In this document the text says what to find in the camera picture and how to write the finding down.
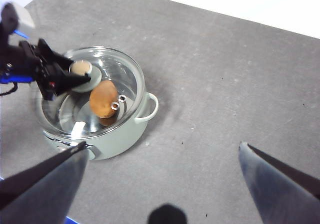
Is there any pale green electric pot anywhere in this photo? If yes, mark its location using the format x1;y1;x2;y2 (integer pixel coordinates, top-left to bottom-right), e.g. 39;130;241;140
34;46;160;161

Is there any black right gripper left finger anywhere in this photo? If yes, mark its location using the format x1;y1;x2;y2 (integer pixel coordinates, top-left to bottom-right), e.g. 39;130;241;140
0;141;89;224

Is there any brown potato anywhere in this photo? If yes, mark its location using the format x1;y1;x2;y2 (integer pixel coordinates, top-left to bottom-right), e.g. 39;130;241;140
89;80;119;119

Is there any black cable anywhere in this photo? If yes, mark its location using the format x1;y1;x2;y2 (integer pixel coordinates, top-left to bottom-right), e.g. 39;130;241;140
0;81;19;97

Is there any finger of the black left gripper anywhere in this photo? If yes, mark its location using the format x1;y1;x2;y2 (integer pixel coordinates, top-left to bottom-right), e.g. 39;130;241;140
50;75;92;97
37;38;74;71

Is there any pale grey camera box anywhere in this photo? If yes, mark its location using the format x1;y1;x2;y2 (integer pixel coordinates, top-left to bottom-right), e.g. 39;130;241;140
11;3;36;35

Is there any glass lid with green knob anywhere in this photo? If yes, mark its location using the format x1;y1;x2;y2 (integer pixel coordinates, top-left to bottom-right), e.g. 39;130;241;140
39;46;146;138

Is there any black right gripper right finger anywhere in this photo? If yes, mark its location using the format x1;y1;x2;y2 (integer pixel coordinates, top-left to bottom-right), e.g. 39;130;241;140
238;141;320;224

